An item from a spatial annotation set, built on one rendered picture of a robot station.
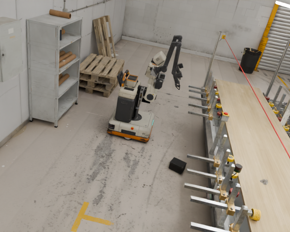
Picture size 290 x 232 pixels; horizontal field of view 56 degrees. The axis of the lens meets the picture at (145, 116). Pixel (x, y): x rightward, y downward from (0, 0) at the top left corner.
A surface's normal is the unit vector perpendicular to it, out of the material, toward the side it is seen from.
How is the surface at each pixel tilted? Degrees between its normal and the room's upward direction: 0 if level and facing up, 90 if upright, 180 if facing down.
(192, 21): 90
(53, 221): 0
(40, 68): 90
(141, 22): 90
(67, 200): 0
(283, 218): 0
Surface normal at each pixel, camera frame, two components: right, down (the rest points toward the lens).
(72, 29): -0.14, 0.45
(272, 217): 0.17, -0.86
